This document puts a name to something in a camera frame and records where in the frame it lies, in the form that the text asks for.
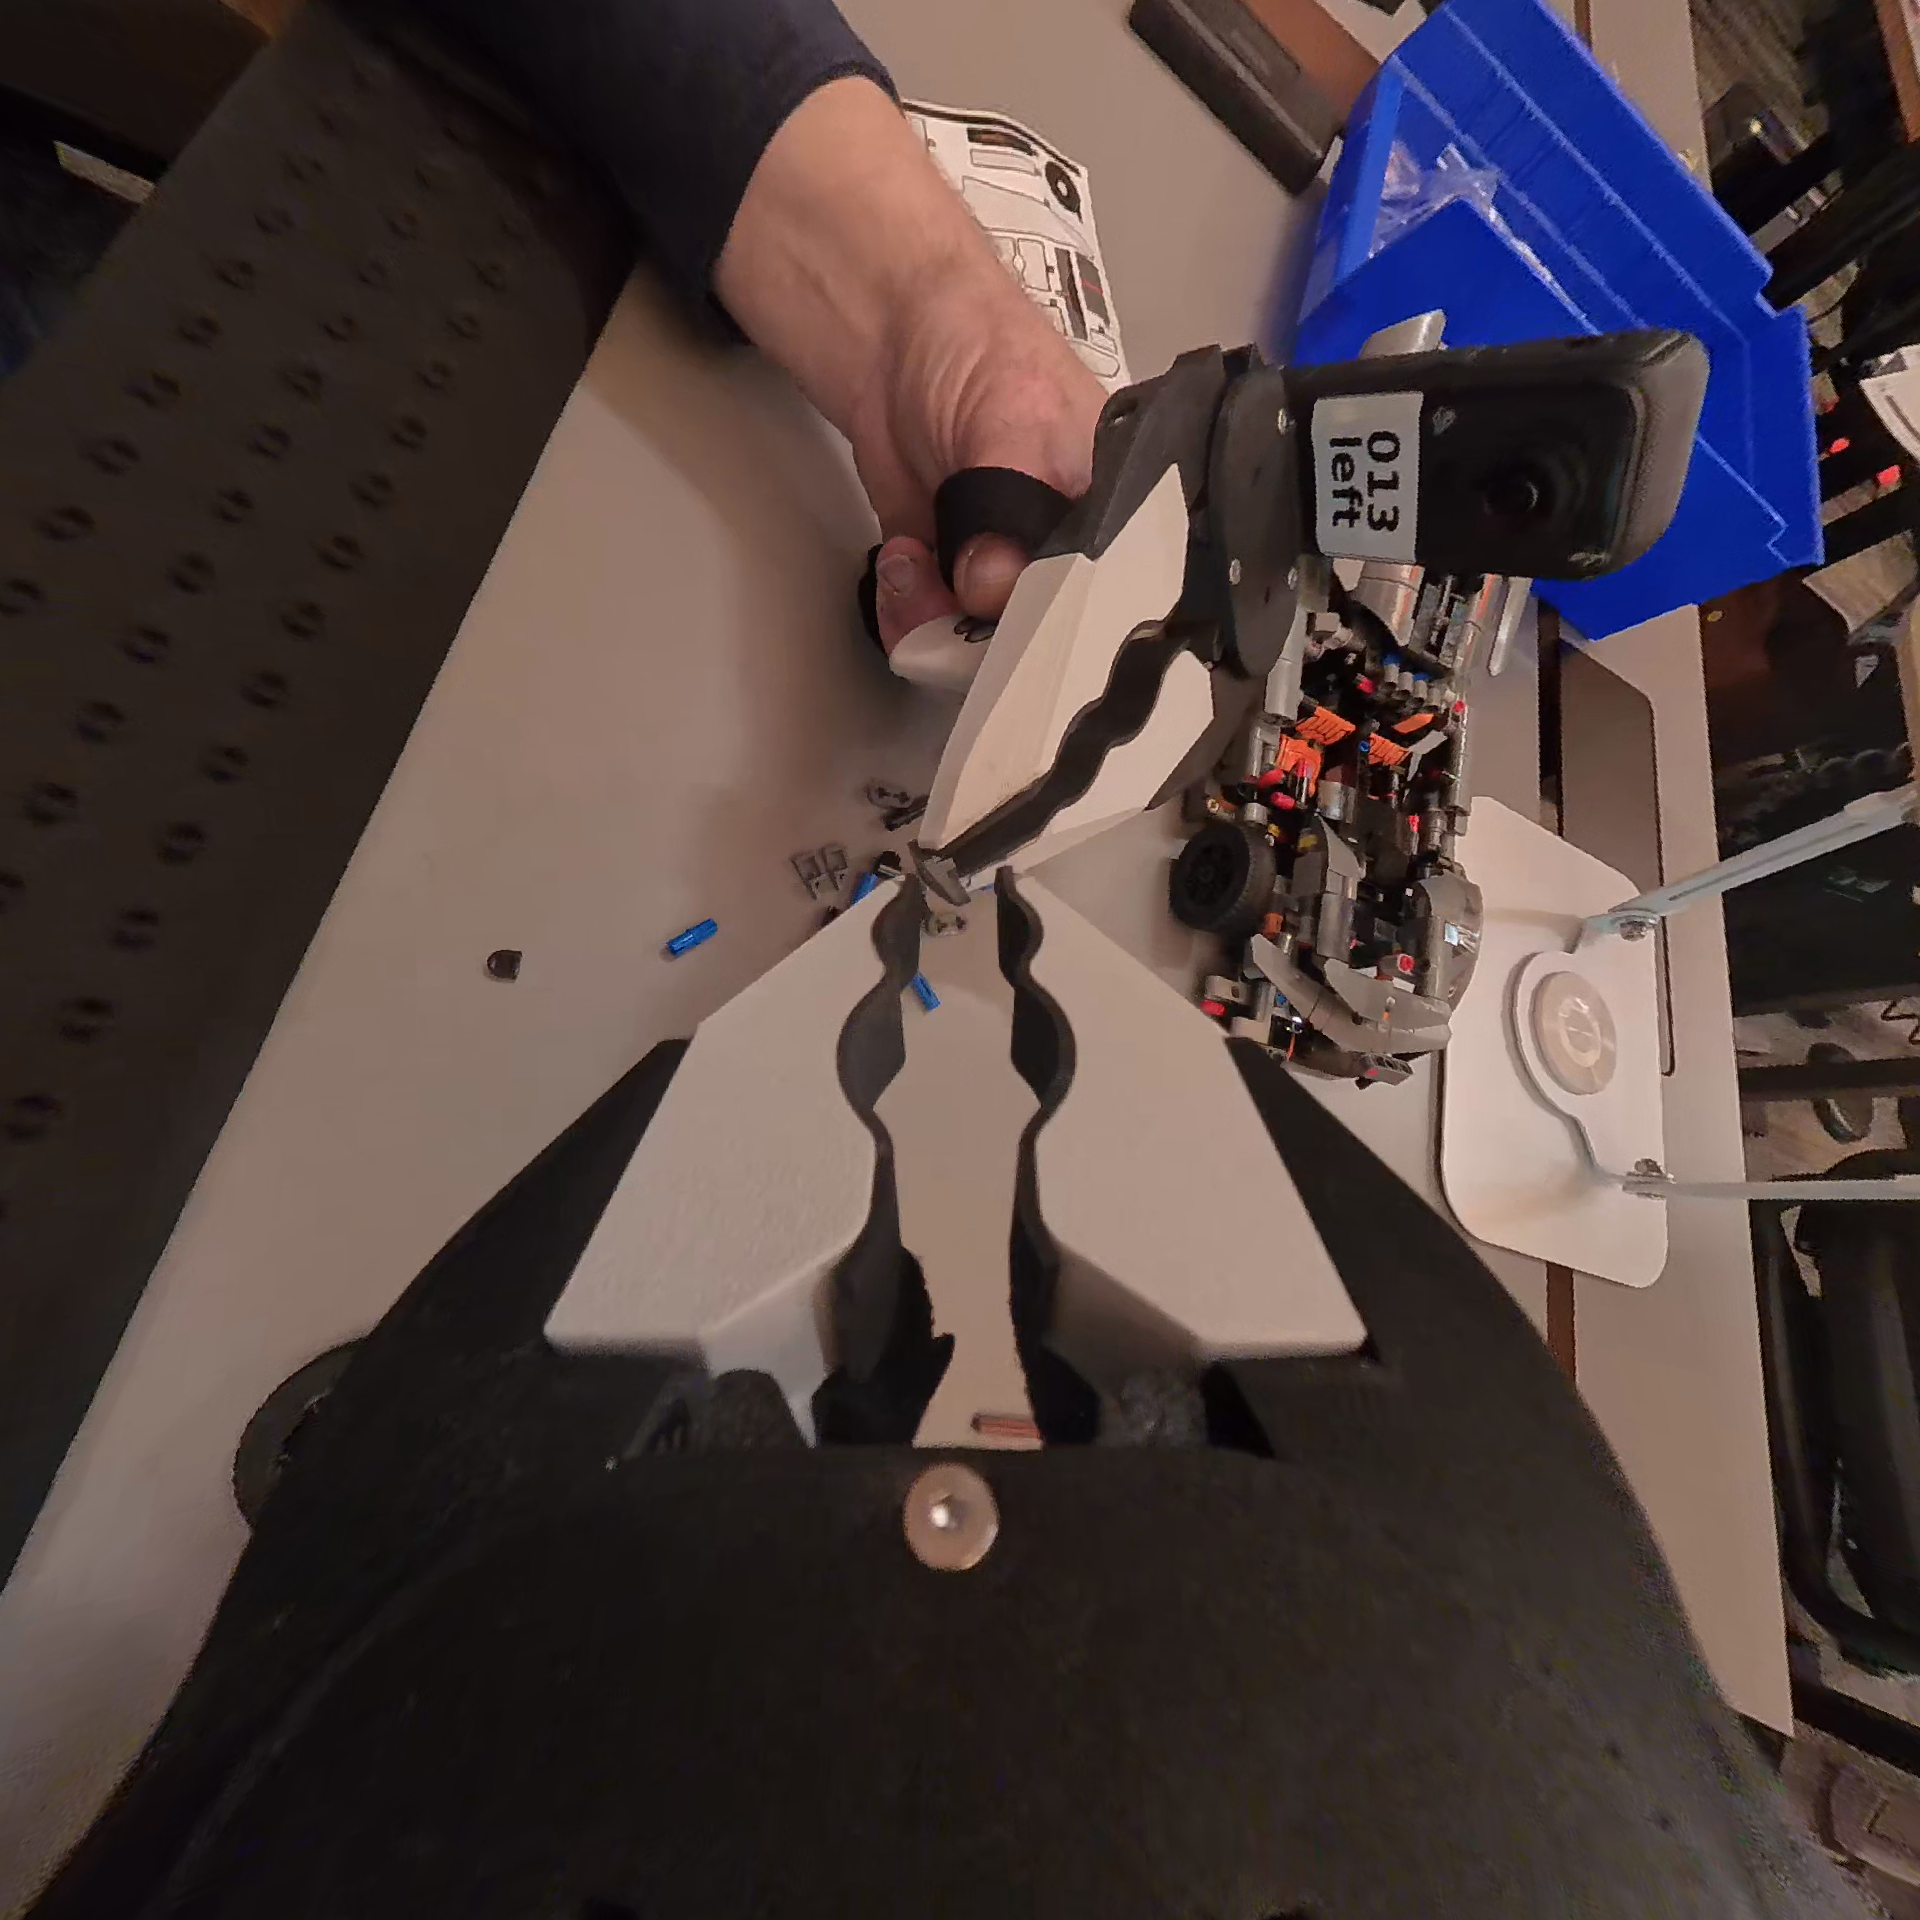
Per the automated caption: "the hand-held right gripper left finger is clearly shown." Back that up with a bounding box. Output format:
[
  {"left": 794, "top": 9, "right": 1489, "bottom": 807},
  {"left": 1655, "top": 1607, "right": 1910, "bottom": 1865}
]
[{"left": 544, "top": 872, "right": 958, "bottom": 1448}]

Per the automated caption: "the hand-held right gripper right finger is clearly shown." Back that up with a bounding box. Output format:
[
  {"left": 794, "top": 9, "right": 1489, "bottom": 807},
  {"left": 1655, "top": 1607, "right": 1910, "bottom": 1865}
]
[{"left": 991, "top": 864, "right": 1368, "bottom": 1448}]

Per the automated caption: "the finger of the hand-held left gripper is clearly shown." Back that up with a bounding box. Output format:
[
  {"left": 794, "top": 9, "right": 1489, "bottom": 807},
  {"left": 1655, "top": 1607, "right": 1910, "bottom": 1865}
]
[
  {"left": 913, "top": 452, "right": 1204, "bottom": 876},
  {"left": 972, "top": 625, "right": 1232, "bottom": 878}
]

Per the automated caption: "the person's left forearm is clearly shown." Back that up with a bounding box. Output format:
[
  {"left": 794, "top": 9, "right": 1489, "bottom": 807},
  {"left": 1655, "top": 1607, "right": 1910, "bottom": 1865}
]
[{"left": 344, "top": 0, "right": 903, "bottom": 350}]

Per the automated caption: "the grey lego car model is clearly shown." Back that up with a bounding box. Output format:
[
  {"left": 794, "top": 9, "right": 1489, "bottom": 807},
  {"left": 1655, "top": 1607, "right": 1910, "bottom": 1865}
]
[{"left": 1168, "top": 563, "right": 1535, "bottom": 1088}]

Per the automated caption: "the pile of small lego pieces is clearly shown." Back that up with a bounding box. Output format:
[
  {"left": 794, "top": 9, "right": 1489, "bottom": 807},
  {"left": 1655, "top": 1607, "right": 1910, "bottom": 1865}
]
[{"left": 786, "top": 772, "right": 951, "bottom": 1014}]

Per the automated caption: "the black lego wheel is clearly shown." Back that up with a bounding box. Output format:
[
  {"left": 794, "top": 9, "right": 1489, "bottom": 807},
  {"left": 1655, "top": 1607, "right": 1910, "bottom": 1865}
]
[{"left": 228, "top": 1339, "right": 368, "bottom": 1535}]

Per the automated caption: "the person's left hand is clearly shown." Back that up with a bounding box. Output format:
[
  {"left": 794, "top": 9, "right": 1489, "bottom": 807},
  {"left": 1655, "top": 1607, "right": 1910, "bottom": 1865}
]
[{"left": 710, "top": 135, "right": 1114, "bottom": 647}]

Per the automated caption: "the white adjustable stand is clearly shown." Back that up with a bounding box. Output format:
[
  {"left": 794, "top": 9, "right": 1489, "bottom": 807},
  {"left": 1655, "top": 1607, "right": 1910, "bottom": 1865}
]
[{"left": 1437, "top": 780, "right": 1920, "bottom": 1296}]

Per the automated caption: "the printed sticker sheet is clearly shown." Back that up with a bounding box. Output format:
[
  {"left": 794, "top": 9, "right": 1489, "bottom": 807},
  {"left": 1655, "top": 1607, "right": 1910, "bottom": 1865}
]
[{"left": 895, "top": 95, "right": 1129, "bottom": 379}]

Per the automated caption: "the black rectangular case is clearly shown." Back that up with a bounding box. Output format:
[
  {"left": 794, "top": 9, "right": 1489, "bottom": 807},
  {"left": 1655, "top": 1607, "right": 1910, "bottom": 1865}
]
[{"left": 1127, "top": 0, "right": 1346, "bottom": 193}]

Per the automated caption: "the blue storage bin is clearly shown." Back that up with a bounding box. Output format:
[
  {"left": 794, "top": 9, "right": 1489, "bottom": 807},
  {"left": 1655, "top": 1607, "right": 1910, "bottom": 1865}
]
[
  {"left": 1286, "top": 192, "right": 1826, "bottom": 644},
  {"left": 1342, "top": 0, "right": 1778, "bottom": 324}
]

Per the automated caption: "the black office chair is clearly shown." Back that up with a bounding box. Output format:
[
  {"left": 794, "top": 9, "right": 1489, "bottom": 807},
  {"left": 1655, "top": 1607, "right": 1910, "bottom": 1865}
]
[{"left": 1746, "top": 1147, "right": 1920, "bottom": 1742}]

